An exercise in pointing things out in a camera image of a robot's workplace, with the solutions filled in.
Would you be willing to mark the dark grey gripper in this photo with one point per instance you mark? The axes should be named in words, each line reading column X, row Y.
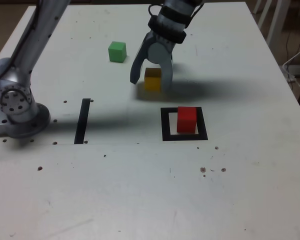
column 160, row 38

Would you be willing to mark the yellow cube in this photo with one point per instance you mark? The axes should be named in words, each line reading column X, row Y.
column 152, row 82

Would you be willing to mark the green cube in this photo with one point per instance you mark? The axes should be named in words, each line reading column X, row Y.
column 117, row 52

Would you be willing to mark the red cube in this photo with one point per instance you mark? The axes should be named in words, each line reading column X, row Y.
column 187, row 121

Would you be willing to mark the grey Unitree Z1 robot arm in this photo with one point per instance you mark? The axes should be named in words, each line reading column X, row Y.
column 15, row 82

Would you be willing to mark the black tape square outline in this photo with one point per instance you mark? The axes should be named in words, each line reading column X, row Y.
column 165, row 125

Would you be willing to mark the black tape strip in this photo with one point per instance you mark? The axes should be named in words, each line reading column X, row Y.
column 81, row 122

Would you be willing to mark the white furniture leg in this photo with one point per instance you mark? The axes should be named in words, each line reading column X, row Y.
column 273, row 22
column 257, row 6

